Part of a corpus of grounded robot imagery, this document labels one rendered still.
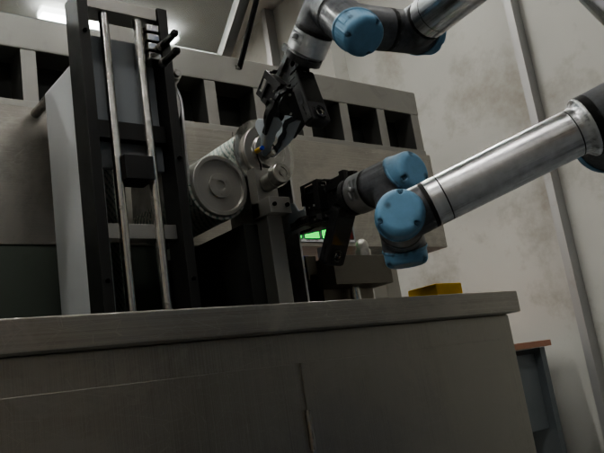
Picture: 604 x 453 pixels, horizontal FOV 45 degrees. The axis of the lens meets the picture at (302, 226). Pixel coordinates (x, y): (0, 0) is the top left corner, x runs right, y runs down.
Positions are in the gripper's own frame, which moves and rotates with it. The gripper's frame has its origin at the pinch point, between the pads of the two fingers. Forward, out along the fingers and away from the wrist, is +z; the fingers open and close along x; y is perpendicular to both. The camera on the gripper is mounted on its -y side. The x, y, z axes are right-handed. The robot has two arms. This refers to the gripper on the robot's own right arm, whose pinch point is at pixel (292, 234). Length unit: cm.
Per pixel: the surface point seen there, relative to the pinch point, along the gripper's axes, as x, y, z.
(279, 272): 10.4, -9.5, -7.2
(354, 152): -51, 33, 30
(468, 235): -286, 50, 178
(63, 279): 41.3, -4.7, 18.7
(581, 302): -278, -7, 106
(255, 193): 12.1, 6.3, -5.6
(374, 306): 11.7, -20.4, -32.0
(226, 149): 12.0, 18.2, 2.5
